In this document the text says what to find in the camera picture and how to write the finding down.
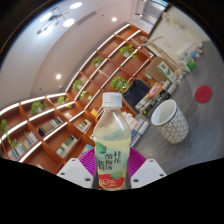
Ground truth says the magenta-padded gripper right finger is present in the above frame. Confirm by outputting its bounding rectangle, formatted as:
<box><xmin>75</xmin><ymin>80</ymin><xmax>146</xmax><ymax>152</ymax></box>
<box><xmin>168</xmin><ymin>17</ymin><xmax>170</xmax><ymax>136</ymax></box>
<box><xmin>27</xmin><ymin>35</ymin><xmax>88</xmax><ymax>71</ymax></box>
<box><xmin>127</xmin><ymin>147</ymin><xmax>168</xmax><ymax>189</ymax></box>

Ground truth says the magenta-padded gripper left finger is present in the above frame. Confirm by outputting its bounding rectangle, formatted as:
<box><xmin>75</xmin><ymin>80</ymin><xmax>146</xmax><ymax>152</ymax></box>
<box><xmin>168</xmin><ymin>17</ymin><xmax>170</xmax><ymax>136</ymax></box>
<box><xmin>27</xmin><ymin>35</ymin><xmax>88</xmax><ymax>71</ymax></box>
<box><xmin>56</xmin><ymin>147</ymin><xmax>100</xmax><ymax>189</ymax></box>

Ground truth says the clear yellow drink bottle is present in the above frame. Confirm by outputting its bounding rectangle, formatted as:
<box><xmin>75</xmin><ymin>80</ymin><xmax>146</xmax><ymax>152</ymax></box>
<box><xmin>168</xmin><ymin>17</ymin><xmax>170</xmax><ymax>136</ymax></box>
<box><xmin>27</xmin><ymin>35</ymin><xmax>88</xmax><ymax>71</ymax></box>
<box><xmin>92</xmin><ymin>92</ymin><xmax>132</xmax><ymax>191</ymax></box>

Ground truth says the brown wooden shelf unit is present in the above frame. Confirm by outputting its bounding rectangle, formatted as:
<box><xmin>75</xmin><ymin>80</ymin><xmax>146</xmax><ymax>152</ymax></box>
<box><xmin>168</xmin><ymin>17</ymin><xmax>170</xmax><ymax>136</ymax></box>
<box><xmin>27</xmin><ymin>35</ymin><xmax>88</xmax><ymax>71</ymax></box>
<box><xmin>0</xmin><ymin>23</ymin><xmax>158</xmax><ymax>174</ymax></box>

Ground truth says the white patterned cup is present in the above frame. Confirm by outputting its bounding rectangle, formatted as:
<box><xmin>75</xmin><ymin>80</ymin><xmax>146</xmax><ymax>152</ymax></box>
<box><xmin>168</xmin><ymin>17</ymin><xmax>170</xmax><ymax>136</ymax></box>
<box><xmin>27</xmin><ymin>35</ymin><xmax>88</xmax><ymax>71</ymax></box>
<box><xmin>150</xmin><ymin>98</ymin><xmax>190</xmax><ymax>145</ymax></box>

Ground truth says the stack of dark books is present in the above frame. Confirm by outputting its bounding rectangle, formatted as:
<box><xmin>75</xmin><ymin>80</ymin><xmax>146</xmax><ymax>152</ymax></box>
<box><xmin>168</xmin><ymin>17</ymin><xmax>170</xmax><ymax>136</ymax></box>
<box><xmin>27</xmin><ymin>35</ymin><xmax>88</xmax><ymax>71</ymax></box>
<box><xmin>134</xmin><ymin>81</ymin><xmax>178</xmax><ymax>118</ymax></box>

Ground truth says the dark office chair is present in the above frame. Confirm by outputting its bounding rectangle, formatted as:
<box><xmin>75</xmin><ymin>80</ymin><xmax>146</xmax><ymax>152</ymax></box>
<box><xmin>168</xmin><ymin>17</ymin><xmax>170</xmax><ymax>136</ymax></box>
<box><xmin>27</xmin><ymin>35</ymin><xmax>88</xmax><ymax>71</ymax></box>
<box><xmin>122</xmin><ymin>78</ymin><xmax>152</xmax><ymax>116</ymax></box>

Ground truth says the flat round red coaster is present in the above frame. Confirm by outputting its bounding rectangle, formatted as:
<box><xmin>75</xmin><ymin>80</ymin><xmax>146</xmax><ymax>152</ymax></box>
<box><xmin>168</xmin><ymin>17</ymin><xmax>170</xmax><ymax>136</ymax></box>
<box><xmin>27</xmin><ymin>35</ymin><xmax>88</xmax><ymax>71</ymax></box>
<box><xmin>194</xmin><ymin>84</ymin><xmax>213</xmax><ymax>104</ymax></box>

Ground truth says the green and white carton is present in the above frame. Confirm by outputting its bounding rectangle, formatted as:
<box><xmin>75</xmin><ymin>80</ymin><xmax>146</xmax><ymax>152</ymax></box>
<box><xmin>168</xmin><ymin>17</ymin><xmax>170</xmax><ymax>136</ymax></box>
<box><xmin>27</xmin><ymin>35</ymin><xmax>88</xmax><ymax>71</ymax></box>
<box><xmin>156</xmin><ymin>60</ymin><xmax>178</xmax><ymax>83</ymax></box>

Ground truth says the green and white box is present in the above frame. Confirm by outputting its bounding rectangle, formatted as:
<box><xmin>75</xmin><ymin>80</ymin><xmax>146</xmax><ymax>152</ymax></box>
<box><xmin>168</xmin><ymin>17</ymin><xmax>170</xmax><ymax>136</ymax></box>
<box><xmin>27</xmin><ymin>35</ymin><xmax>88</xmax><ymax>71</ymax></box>
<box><xmin>186</xmin><ymin>58</ymin><xmax>198</xmax><ymax>72</ymax></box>

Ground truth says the wooden artist mannequin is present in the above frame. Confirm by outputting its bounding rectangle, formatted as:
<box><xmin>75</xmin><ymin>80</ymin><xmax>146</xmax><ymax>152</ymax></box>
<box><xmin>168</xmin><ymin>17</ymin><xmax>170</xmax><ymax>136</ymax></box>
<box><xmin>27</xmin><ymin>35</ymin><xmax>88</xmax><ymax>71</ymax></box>
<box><xmin>131</xmin><ymin>34</ymin><xmax>188</xmax><ymax>76</ymax></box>

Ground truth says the white tissue pack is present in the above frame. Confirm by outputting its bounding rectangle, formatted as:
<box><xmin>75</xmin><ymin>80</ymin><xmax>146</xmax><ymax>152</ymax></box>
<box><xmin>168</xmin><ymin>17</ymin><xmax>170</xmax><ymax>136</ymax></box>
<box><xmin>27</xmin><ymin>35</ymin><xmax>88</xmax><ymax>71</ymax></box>
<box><xmin>178</xmin><ymin>43</ymin><xmax>198</xmax><ymax>63</ymax></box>

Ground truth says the white vase with flowers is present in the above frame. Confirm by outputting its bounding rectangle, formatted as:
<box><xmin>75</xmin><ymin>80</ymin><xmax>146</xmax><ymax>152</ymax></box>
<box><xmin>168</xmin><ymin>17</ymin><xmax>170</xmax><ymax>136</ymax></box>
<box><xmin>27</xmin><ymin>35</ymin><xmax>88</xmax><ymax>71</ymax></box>
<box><xmin>162</xmin><ymin>11</ymin><xmax>203</xmax><ymax>48</ymax></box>

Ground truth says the branched ceiling lamp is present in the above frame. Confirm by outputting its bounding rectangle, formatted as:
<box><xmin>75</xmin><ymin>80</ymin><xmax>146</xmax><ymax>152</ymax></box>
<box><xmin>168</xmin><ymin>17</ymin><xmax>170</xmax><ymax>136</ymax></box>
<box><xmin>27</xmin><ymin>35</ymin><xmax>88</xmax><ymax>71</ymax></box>
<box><xmin>35</xmin><ymin>1</ymin><xmax>84</xmax><ymax>36</ymax></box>

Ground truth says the grey curtain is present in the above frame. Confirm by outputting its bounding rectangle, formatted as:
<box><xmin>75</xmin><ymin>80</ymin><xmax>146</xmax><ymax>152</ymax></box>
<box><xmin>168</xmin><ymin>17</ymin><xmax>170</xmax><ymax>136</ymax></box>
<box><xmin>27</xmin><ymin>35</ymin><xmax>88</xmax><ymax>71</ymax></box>
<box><xmin>143</xmin><ymin>0</ymin><xmax>171</xmax><ymax>26</ymax></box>

